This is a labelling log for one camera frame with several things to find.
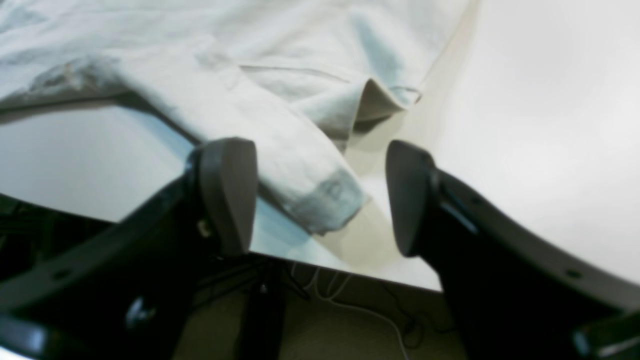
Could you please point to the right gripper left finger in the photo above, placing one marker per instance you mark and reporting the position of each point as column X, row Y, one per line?
column 78, row 288

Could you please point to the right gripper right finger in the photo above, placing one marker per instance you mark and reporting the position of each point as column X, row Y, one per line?
column 512, row 295

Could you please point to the beige t-shirt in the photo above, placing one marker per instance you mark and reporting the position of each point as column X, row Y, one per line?
column 294, row 76

